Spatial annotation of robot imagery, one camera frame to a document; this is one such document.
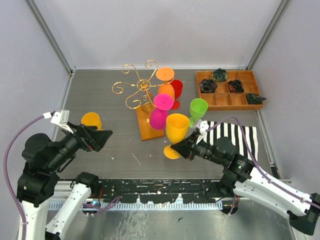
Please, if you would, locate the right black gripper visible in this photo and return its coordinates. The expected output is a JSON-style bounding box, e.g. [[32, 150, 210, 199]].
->
[[170, 130, 225, 166]]

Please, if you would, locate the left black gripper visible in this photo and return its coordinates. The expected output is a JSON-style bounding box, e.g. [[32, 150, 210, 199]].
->
[[47, 120, 114, 171]]

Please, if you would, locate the yellow wine glass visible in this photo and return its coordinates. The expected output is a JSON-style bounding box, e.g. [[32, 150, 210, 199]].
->
[[80, 112, 103, 130], [163, 113, 190, 160]]

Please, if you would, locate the magenta plastic wine glass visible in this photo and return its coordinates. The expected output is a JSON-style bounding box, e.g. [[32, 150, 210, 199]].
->
[[149, 93, 174, 130]]

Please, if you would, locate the gold wire wine glass rack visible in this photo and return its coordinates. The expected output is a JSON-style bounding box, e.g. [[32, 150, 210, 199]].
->
[[112, 60, 165, 141]]

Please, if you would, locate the orange plastic wine glass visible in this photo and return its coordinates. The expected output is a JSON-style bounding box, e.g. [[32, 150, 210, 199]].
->
[[156, 67, 175, 100]]

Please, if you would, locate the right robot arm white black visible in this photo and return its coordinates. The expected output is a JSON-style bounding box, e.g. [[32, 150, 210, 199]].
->
[[171, 135, 320, 236]]

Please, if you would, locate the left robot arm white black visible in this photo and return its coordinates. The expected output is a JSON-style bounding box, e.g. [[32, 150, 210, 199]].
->
[[17, 124, 113, 240]]

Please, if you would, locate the green plastic wine glass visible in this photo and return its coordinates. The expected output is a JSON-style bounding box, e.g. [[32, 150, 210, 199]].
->
[[189, 98, 208, 128]]

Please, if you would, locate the red plastic wine glass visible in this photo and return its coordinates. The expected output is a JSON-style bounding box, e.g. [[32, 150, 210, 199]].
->
[[170, 79, 184, 110]]

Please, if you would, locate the black white striped cloth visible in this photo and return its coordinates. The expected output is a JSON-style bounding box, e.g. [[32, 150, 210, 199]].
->
[[203, 122, 259, 161]]

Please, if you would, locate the dark rolled tie left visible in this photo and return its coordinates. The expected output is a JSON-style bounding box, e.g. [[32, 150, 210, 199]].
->
[[199, 78, 218, 94]]

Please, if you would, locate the dark rolled tie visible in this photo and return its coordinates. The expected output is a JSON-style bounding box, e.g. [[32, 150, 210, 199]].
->
[[228, 79, 244, 94], [245, 93, 267, 105], [199, 78, 218, 94], [212, 68, 228, 82]]

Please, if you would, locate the wooden compartment tray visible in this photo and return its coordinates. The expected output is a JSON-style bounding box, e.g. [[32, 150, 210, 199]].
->
[[195, 69, 264, 111]]

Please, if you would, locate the dark rolled tie middle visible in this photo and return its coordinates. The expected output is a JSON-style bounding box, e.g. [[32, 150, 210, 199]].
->
[[228, 79, 244, 94]]

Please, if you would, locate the dark rolled tie top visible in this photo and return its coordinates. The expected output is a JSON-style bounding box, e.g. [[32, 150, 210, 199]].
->
[[212, 68, 228, 82]]

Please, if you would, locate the dark rolled tie right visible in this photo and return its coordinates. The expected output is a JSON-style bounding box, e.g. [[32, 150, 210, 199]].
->
[[245, 93, 267, 105]]

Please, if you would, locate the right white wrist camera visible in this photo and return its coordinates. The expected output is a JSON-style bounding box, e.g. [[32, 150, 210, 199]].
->
[[196, 119, 210, 145]]

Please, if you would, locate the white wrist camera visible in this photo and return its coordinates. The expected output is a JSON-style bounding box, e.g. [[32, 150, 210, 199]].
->
[[196, 119, 210, 145], [42, 109, 74, 134]]

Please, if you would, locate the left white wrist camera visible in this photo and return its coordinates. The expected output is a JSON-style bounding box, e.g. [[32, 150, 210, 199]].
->
[[42, 109, 74, 134]]

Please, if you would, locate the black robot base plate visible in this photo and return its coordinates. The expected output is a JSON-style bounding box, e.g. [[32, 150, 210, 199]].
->
[[91, 178, 233, 204]]

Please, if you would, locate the grey slotted cable duct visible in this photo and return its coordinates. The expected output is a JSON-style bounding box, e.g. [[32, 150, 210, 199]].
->
[[48, 201, 223, 212]]

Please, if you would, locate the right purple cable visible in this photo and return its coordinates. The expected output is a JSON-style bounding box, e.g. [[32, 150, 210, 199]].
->
[[206, 114, 320, 208]]

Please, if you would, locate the purple cable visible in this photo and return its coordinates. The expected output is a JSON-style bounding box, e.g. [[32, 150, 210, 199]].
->
[[206, 114, 320, 208], [3, 114, 52, 240]]

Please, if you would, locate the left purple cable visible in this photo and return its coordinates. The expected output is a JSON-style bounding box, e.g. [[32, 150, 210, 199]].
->
[[3, 114, 52, 240]]

